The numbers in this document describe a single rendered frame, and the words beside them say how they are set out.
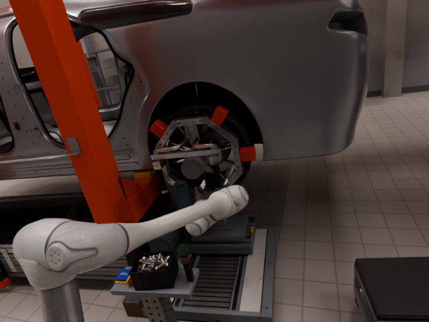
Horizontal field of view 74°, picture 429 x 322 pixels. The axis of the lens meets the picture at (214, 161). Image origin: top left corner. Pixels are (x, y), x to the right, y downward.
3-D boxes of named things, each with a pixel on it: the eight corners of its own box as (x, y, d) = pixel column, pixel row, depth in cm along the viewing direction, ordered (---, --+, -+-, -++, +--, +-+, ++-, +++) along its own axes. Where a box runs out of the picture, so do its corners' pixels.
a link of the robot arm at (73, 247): (128, 218, 79) (94, 216, 85) (68, 230, 63) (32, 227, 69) (129, 266, 78) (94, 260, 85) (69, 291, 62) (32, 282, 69)
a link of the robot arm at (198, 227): (201, 222, 132) (223, 211, 127) (191, 244, 118) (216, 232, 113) (187, 204, 130) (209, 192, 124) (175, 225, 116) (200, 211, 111)
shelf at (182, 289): (200, 272, 149) (198, 268, 148) (190, 299, 134) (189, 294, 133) (127, 270, 161) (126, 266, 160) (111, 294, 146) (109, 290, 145)
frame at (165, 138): (247, 191, 189) (235, 110, 169) (246, 195, 183) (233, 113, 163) (171, 195, 203) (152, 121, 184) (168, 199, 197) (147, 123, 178)
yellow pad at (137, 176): (158, 170, 224) (157, 163, 223) (151, 177, 212) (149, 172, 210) (143, 170, 228) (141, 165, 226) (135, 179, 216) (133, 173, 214)
